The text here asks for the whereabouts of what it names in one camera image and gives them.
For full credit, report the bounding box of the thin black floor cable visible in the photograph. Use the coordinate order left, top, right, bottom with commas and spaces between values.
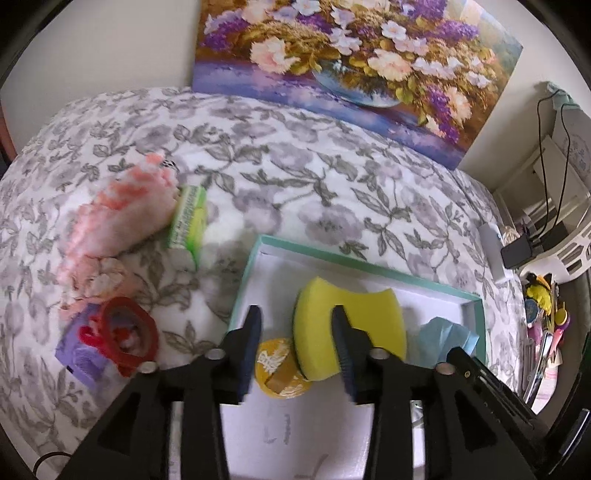
32, 451, 75, 476

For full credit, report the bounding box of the pink fuzzy cloth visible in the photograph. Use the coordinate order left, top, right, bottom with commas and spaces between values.
58, 256, 139, 315

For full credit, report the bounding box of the floral painting canvas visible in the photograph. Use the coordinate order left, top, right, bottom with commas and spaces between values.
191, 0, 525, 171

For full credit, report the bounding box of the pile of colourful toys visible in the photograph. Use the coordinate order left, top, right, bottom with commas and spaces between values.
521, 295, 573, 407

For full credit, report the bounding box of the white box with teal rim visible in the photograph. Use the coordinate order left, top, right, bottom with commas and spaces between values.
221, 234, 488, 480

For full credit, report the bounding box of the white charger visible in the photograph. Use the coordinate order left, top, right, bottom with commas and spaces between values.
478, 224, 509, 283

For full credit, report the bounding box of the yellow toy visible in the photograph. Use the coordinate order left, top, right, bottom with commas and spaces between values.
525, 273, 557, 311

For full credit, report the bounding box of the white printed bag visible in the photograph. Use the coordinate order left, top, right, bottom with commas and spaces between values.
554, 108, 591, 185

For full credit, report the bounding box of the black power adapter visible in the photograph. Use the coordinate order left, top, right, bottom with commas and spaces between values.
501, 240, 534, 269

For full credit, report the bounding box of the dark board with salmon edge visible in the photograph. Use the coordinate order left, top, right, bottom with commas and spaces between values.
0, 106, 18, 162

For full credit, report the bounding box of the white plastic rack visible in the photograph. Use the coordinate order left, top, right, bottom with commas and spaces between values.
499, 134, 591, 283

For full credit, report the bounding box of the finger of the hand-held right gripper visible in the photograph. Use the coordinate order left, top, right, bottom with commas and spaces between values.
449, 347, 551, 462

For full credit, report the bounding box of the green sponge packet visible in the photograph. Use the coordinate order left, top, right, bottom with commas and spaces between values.
166, 185, 208, 271

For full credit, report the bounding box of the purple packet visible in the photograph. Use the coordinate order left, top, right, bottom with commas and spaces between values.
54, 302, 116, 389

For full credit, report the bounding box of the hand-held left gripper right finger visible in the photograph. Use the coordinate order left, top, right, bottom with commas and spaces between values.
332, 305, 539, 480

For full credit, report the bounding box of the light blue cloth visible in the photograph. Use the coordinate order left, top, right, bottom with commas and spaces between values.
418, 316, 481, 365

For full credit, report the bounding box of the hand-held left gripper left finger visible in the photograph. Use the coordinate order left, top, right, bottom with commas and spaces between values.
58, 305, 262, 480

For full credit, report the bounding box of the mint green cloth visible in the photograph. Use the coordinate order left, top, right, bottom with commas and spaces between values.
547, 82, 578, 112

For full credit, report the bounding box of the pink white fuzzy sock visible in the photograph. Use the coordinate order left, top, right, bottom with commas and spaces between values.
65, 154, 180, 273

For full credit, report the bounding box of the grey floral blanket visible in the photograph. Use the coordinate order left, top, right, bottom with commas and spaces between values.
0, 87, 528, 480

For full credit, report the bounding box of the yellow sponge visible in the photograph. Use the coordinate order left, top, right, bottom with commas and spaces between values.
294, 276, 408, 381

